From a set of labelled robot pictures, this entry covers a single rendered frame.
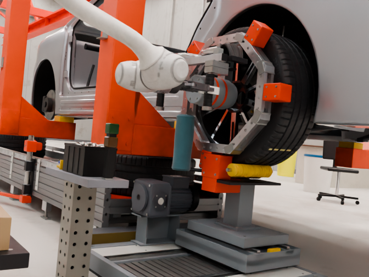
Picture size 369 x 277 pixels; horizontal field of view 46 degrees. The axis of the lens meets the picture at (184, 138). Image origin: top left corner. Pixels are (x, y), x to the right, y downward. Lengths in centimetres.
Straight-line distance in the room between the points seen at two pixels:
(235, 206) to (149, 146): 56
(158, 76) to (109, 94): 83
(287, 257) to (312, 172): 478
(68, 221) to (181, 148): 59
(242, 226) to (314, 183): 476
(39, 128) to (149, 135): 193
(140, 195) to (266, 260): 67
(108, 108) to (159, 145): 36
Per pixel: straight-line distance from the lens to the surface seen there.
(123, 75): 147
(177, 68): 134
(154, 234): 234
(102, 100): 222
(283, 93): 176
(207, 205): 272
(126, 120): 220
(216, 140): 212
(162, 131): 233
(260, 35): 190
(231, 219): 212
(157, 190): 209
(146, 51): 137
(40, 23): 1181
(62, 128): 414
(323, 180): 683
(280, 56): 189
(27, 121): 403
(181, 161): 199
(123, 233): 225
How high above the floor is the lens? 63
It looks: level
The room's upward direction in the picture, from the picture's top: 5 degrees clockwise
